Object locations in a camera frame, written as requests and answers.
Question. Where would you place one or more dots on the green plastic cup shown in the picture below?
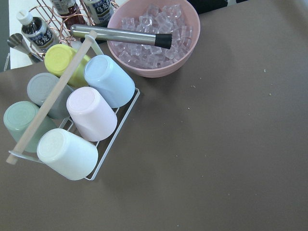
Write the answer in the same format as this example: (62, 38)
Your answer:
(18, 117)

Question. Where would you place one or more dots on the copper wire bottle rack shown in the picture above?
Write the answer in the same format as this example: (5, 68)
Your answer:
(46, 11)

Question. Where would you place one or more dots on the pink plastic cup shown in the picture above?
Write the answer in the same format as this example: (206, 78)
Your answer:
(92, 115)

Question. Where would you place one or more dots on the steel muddler black tip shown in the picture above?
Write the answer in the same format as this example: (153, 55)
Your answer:
(111, 34)

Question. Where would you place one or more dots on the pink bowl of ice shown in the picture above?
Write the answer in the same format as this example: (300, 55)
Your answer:
(165, 33)

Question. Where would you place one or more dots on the blue plastic cup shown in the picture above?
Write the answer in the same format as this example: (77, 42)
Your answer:
(110, 80)

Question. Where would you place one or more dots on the dark sauce bottle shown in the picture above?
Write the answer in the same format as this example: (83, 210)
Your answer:
(69, 11)

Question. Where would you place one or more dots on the white plastic cup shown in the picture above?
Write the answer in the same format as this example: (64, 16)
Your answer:
(68, 154)

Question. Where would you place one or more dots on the yellow plastic cup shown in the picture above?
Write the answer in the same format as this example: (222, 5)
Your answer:
(58, 58)

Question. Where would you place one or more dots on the grey plastic cup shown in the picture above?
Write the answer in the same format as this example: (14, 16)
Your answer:
(39, 88)

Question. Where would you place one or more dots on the oolong tea bottle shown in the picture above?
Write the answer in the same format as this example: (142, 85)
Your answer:
(36, 31)
(100, 11)

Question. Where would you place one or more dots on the steel jigger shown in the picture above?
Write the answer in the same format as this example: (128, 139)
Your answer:
(17, 42)

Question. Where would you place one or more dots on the white wire cup rack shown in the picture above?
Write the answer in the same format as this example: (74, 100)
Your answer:
(17, 152)

